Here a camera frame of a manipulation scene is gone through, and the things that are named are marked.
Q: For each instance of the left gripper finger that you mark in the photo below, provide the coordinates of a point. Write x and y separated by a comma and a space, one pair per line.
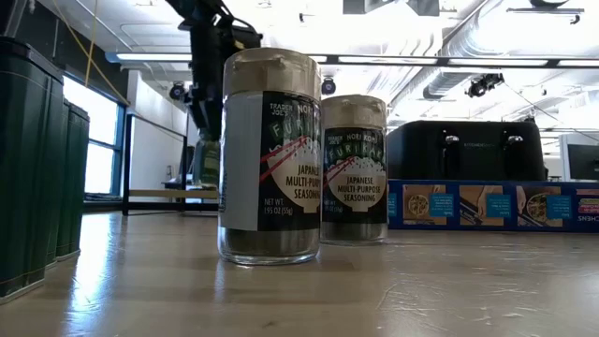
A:
214, 119
199, 119

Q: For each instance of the tan-lidded furikake seasoning jar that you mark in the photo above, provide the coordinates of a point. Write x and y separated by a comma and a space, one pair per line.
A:
355, 187
281, 164

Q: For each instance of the dark green spice tin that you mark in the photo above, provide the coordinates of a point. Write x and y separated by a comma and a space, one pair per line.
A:
80, 187
58, 187
28, 164

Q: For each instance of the long blue wrap box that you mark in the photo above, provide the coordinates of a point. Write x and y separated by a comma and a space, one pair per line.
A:
491, 206

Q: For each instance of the long overhead light bar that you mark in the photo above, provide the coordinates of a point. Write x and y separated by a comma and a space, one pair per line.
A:
154, 57

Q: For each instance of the black four-slot toaster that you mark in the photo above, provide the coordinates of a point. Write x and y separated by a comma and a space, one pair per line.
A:
482, 154

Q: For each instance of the black monitor screen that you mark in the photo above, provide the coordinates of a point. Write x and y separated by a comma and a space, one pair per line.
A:
582, 161

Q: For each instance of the round black camera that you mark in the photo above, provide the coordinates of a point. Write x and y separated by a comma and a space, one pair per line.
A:
177, 91

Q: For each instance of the black overhead camera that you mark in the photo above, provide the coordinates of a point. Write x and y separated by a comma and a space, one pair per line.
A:
329, 86

